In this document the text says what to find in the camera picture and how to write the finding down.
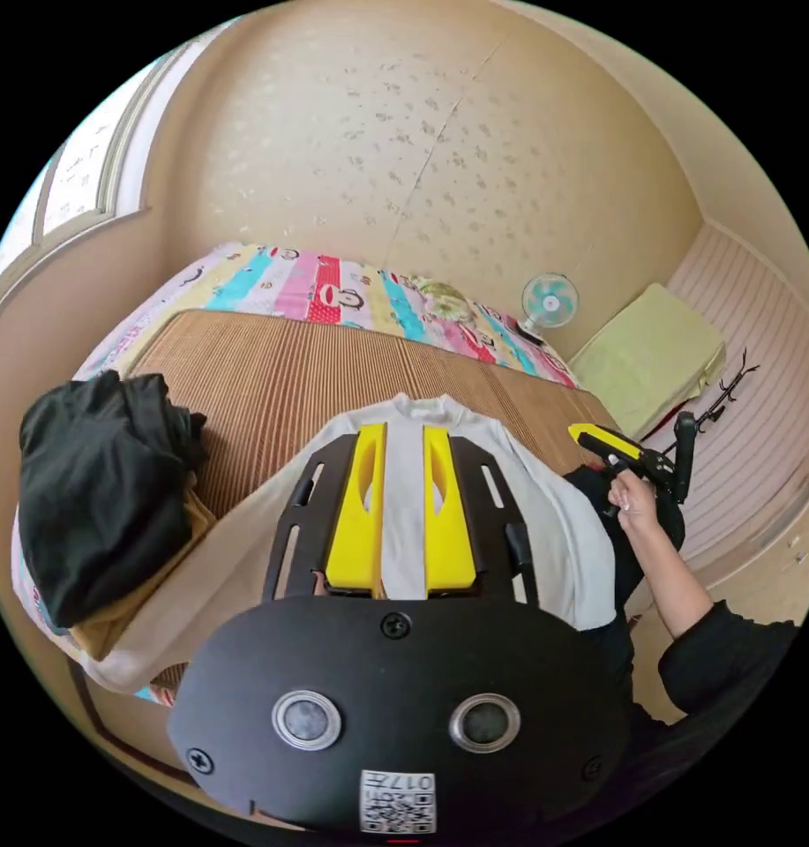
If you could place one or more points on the small white table fan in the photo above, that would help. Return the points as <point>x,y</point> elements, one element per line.
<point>549,303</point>

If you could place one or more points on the bed with woven mat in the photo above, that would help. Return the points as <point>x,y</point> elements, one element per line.
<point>298,370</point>

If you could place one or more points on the black metal hook rack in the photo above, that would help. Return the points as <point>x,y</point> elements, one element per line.
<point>731,387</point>

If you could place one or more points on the light green cushion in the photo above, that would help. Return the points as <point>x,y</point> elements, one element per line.
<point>649,351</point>

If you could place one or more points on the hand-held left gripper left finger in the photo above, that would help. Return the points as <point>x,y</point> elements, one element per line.
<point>354,529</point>

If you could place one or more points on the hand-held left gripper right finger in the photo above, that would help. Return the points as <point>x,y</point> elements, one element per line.
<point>452,542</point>

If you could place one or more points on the white long sleeve shirt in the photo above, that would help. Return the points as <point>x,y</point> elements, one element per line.
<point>404,483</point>

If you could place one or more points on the person's right hand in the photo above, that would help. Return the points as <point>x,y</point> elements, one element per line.
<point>639,503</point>

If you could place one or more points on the person's body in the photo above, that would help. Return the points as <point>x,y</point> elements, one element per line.
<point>728,662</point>

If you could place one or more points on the small green patterned pillow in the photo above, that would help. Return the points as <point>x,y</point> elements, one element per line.
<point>444,296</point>

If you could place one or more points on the window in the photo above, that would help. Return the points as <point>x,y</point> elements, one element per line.
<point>80,165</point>

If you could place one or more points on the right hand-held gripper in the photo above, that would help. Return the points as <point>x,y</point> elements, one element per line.
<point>659,470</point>

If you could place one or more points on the pile of clothes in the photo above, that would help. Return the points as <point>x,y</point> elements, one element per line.
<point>93,490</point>

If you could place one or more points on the person's right forearm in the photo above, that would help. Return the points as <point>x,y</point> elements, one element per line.
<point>672,582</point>

